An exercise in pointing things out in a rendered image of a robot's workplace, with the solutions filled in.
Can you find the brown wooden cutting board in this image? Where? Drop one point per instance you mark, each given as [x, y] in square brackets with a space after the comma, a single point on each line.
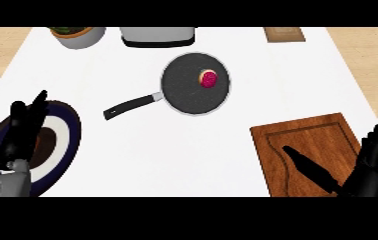
[310, 150]

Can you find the white and black appliance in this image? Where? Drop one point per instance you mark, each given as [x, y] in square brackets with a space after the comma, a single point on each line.
[157, 36]

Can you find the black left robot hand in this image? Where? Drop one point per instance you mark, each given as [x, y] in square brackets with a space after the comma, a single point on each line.
[21, 134]

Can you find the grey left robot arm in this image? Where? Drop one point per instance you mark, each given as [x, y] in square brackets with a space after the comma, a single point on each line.
[12, 180]

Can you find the grey potted plant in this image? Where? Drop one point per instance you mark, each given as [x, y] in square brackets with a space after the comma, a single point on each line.
[78, 35]

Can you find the navy and white plate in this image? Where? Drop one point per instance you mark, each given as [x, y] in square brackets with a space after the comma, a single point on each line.
[53, 144]

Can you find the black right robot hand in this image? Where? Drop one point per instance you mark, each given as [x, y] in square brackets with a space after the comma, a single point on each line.
[362, 170]

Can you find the brown cardboard box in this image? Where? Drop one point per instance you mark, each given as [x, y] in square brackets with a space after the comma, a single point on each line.
[284, 34]

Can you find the dark frying pan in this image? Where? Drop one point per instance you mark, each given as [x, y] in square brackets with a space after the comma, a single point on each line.
[195, 83]

